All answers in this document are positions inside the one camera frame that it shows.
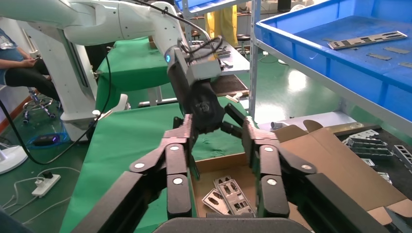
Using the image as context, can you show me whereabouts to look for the black round stool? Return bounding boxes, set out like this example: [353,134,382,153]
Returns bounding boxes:
[236,33,252,55]

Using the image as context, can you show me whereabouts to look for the black device purple light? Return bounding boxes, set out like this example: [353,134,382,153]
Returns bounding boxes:
[32,133,62,147]

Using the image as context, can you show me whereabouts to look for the grey metal shelving rack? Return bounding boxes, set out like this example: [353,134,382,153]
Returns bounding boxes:
[180,0,255,100]

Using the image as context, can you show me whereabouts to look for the white plastic pipe fitting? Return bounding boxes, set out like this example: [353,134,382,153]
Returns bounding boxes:
[270,120,291,130]

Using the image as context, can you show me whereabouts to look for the brown cardboard box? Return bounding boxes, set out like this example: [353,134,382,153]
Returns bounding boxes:
[189,119,412,233]

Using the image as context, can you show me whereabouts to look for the white power strip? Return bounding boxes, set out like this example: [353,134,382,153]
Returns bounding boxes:
[31,173,62,198]

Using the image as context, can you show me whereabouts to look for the blue plastic bin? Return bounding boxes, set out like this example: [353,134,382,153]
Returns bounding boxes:
[175,0,248,10]

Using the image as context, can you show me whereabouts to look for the black floor cable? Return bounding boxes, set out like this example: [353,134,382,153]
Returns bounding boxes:
[0,56,112,166]

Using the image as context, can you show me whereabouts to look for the blue coiled cable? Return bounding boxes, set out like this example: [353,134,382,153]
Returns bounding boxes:
[25,131,70,150]

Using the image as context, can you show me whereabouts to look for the white metal shelf board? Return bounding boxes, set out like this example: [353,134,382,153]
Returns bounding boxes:
[254,38,412,137]

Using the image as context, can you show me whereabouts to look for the ribbed metal bracket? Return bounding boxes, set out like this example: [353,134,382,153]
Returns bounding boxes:
[377,172,394,185]

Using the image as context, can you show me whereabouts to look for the white round stand base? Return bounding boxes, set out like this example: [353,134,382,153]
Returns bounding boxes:
[0,143,29,175]

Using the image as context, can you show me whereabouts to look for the seated person blue shirt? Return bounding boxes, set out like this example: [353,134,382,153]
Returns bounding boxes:
[0,27,62,102]

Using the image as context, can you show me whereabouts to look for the blue plastic tray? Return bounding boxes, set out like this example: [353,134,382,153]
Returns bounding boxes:
[255,0,412,123]

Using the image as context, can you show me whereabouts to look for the grey slotted shelf upright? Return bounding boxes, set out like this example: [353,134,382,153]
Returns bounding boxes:
[248,0,262,120]

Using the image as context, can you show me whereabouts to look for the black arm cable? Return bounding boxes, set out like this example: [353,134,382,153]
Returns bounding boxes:
[133,0,224,63]

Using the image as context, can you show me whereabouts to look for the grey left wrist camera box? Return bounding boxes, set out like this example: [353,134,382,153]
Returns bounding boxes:
[173,45,223,86]

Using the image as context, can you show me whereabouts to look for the green table cloth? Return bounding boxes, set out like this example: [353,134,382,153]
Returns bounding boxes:
[59,96,263,233]

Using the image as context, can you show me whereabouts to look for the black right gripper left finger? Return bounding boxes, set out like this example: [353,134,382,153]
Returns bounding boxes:
[72,115,198,233]

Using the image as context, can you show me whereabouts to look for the green covered table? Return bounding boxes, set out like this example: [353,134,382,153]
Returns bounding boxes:
[95,37,190,113]

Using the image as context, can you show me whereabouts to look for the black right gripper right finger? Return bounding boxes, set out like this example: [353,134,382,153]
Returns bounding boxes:
[242,116,387,233]

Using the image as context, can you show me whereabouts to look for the silver spring clamp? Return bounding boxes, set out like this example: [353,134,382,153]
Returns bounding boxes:
[225,92,244,103]
[91,109,113,121]

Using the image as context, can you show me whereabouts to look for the white robot torso column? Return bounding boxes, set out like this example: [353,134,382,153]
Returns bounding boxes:
[19,19,131,142]

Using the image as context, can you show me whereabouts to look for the silver metal I/O shield plate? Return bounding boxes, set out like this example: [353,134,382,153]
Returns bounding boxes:
[327,31,409,50]
[218,179,257,216]
[202,188,231,216]
[213,175,232,190]

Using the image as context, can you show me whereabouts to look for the yellow coat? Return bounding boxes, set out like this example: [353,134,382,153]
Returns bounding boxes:
[204,4,239,47]

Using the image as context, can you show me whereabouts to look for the ladder shaped metal bracket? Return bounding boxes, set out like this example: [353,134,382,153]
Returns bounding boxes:
[393,145,412,170]

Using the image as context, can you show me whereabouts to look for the chrome base office chair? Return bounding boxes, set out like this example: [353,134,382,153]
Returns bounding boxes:
[21,86,62,124]

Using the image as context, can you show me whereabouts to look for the dark brown board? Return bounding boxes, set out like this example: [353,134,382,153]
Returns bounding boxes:
[209,74,250,97]

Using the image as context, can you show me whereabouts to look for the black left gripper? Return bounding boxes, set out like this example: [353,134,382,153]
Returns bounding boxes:
[167,64,253,139]

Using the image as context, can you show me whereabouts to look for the small metal bracket pile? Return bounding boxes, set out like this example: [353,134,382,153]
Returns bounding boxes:
[346,138,394,159]

